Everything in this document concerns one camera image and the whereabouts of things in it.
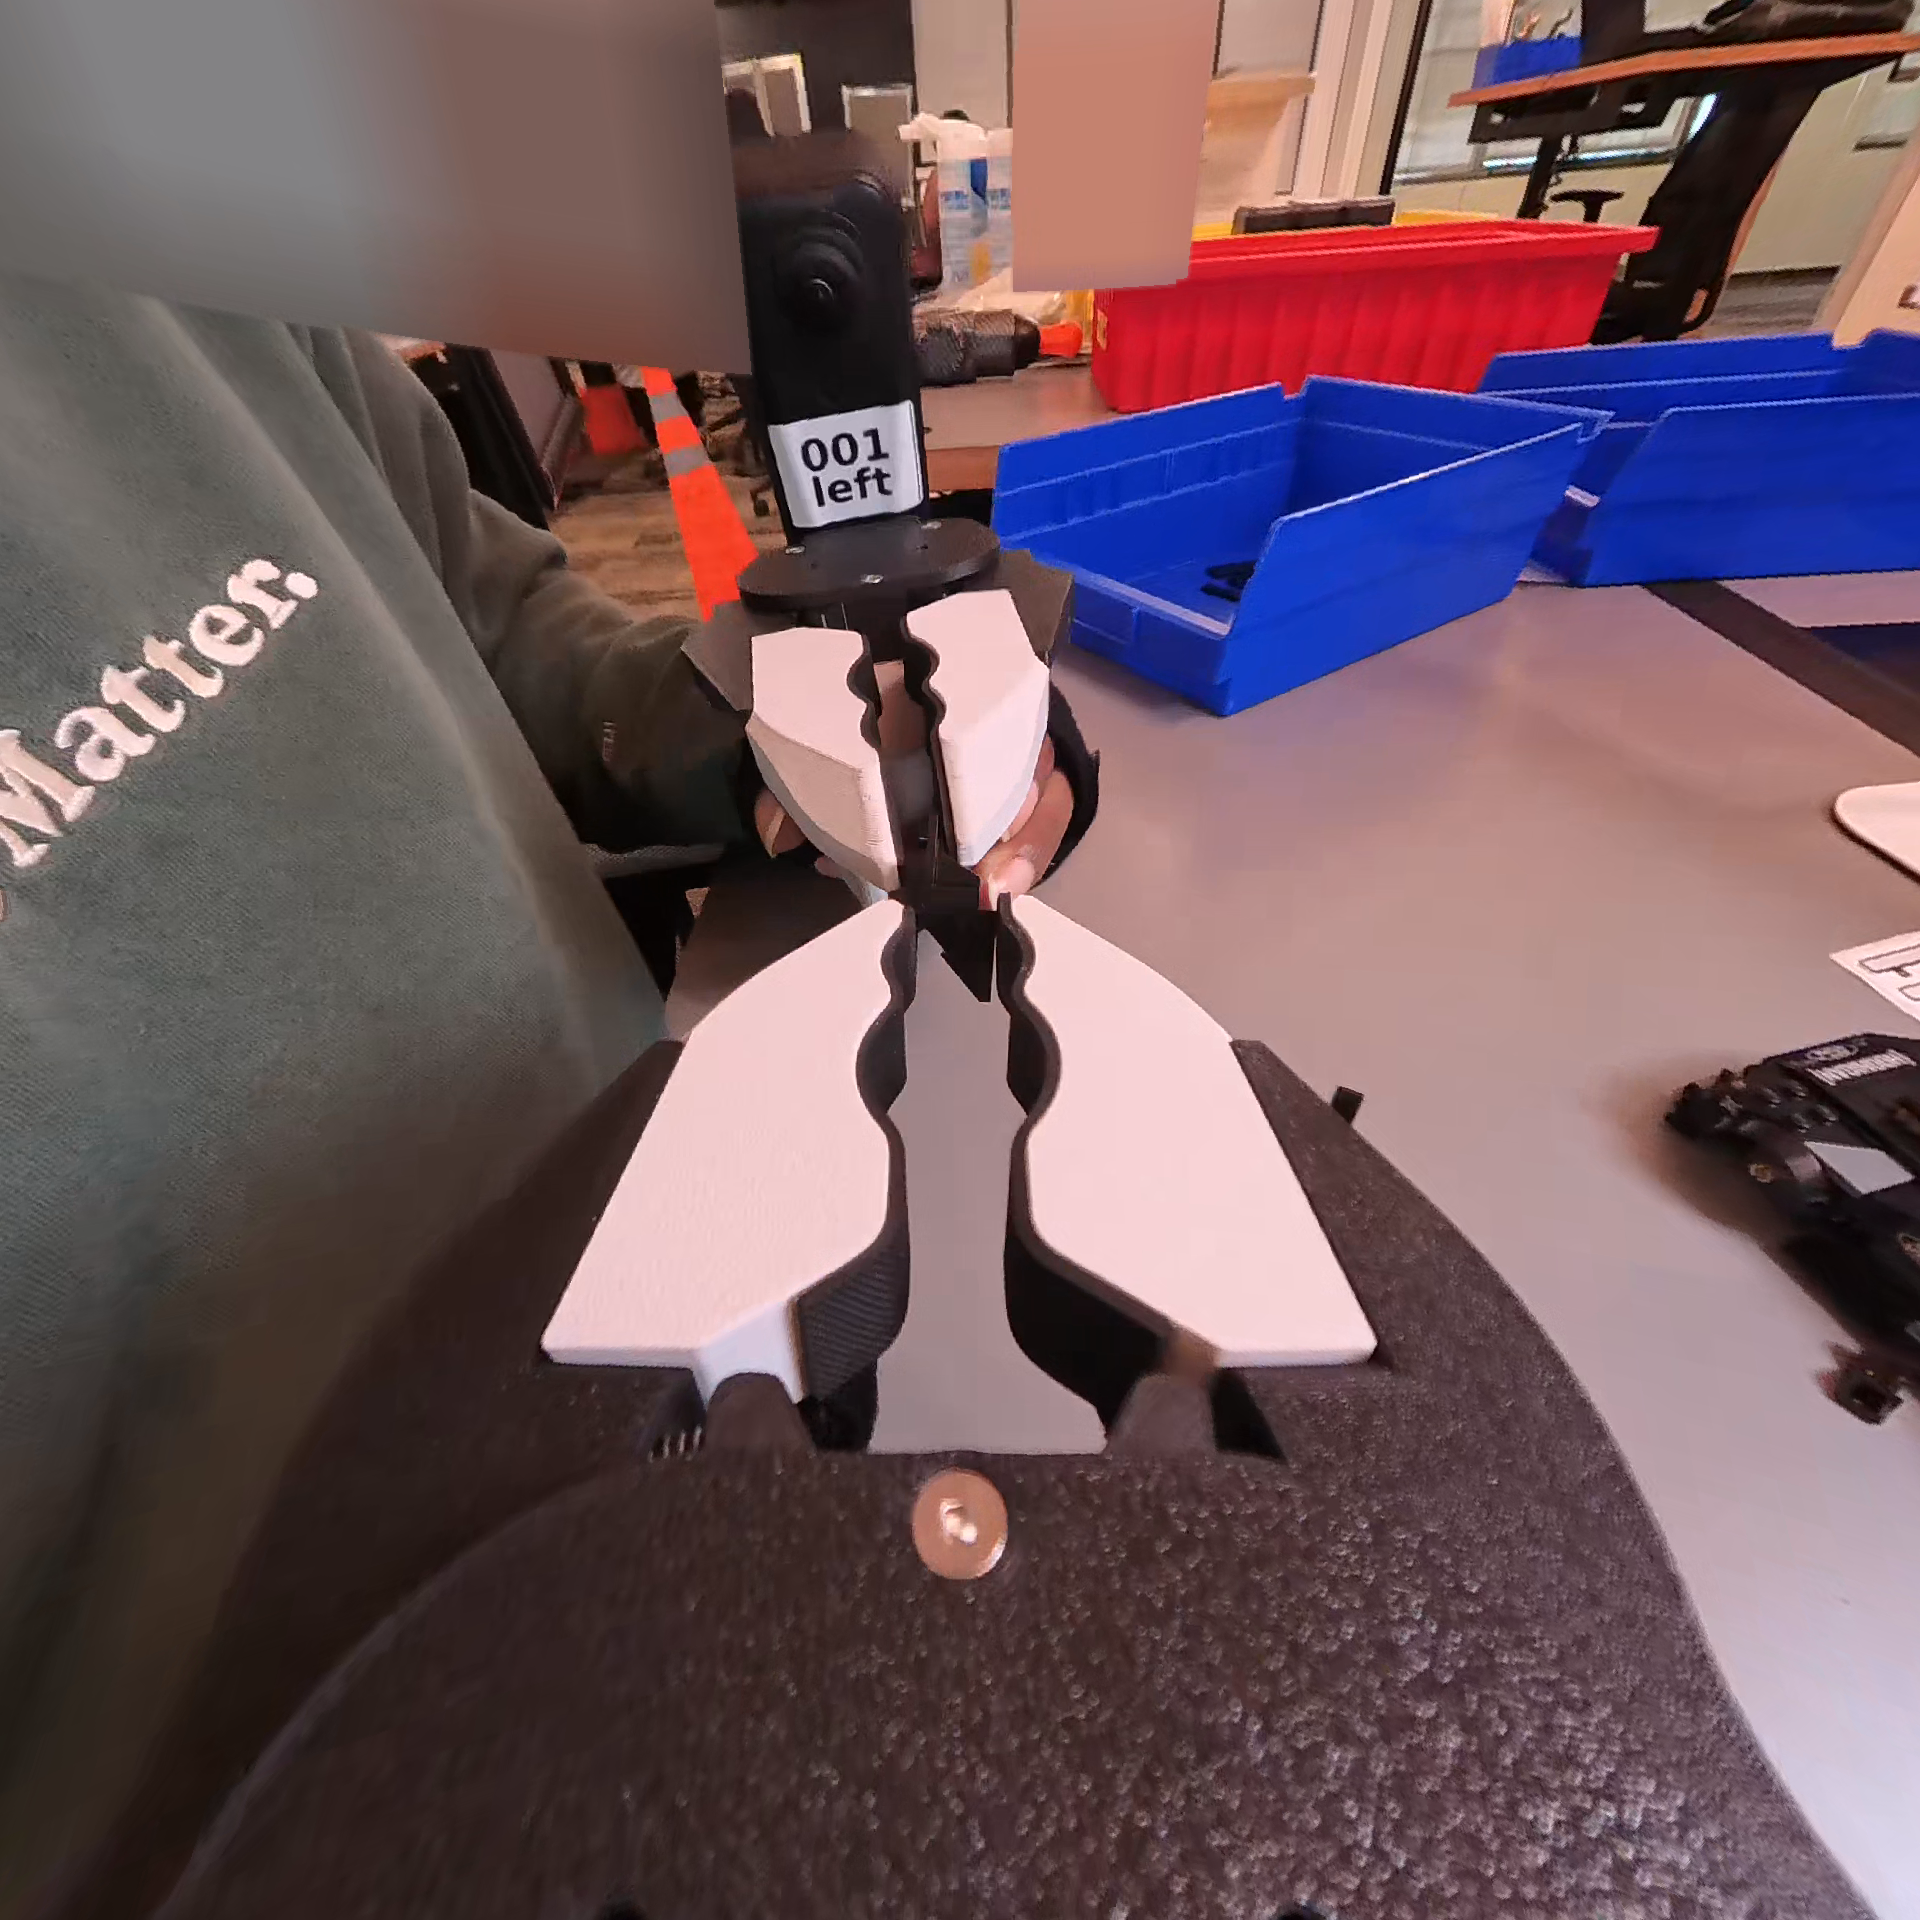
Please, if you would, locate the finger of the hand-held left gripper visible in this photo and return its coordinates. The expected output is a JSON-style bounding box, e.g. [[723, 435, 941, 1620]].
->
[[914, 591, 1059, 895], [745, 615, 939, 902]]

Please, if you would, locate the small black lego piece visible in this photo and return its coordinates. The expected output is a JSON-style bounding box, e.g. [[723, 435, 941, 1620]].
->
[[929, 855, 1007, 1007]]

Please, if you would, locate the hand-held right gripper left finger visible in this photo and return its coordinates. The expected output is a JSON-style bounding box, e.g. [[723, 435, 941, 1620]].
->
[[539, 911, 911, 1411]]

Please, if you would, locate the person's left hand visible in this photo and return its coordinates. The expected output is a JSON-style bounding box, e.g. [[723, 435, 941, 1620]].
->
[[974, 786, 1059, 902]]

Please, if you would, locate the black office chair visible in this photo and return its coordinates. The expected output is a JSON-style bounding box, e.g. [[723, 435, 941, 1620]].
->
[[1591, 59, 1803, 338]]

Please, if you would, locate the white spray bottle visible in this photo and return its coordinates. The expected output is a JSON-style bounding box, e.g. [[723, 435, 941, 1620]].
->
[[901, 115, 1015, 302]]

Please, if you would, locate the red storage bin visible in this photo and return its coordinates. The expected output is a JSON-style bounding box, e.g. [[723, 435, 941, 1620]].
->
[[1090, 216, 1655, 415]]

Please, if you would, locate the white booklet stand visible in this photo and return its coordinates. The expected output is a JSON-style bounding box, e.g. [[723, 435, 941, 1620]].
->
[[1831, 784, 1920, 878]]

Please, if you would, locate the orange striped object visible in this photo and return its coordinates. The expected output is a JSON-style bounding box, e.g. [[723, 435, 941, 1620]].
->
[[614, 367, 768, 616]]

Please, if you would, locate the sticker sheet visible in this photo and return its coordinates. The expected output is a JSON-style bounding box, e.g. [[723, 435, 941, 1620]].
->
[[1835, 930, 1920, 1022]]

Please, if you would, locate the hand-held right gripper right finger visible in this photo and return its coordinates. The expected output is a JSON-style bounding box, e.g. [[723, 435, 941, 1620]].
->
[[1004, 899, 1383, 1442]]

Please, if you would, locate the blue storage bin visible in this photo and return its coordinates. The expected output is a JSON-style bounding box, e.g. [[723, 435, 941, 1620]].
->
[[1481, 326, 1920, 587], [995, 375, 1607, 715]]

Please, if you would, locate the black lego car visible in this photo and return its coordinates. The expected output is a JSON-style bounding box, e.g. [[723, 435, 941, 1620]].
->
[[1666, 1032, 1920, 1427]]

